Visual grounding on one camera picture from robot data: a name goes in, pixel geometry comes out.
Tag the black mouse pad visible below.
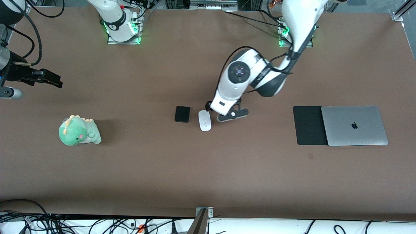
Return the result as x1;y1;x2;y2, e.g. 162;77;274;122
293;106;328;146

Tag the black looped floor cable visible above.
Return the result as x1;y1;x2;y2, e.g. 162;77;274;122
0;199;49;225

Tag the grey metal box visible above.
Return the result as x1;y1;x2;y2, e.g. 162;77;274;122
189;0;238;10

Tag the silver laptop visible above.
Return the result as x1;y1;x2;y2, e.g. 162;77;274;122
321;105;389;147

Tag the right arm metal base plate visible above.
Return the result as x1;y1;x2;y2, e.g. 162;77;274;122
107;34;141;45

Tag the aluminium frame profile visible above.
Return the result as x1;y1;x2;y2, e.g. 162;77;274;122
392;0;416;22
23;0;44;15

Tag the long black table cable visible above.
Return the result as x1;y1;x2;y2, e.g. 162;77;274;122
224;11;285;28

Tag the green dinosaur plush toy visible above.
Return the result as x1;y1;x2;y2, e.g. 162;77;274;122
58;115;102;146

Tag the white computer mouse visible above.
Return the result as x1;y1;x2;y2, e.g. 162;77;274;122
198;110;212;132

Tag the short black table cable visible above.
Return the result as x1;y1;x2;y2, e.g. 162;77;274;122
258;9;282;20

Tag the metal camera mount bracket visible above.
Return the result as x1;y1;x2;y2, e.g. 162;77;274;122
187;206;214;234

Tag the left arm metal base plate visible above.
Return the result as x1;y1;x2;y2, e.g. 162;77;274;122
279;38;313;48

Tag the small black square box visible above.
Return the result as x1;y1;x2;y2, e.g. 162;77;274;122
175;106;191;123

